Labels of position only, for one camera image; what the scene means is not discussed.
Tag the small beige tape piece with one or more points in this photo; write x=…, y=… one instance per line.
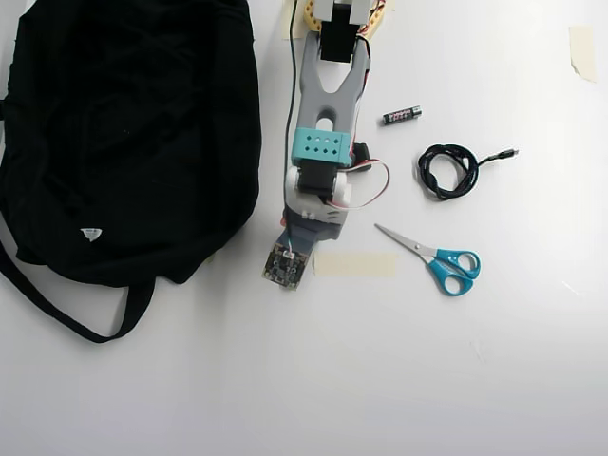
x=209, y=259

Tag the black battery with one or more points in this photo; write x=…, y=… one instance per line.
x=401, y=116

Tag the long beige masking tape strip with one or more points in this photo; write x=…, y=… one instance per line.
x=356, y=265

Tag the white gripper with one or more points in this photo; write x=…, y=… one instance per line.
x=304, y=236

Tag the black fabric bag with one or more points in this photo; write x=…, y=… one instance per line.
x=119, y=142

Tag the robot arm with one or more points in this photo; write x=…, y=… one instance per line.
x=309, y=95

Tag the camera circuit board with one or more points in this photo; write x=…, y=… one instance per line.
x=284, y=266

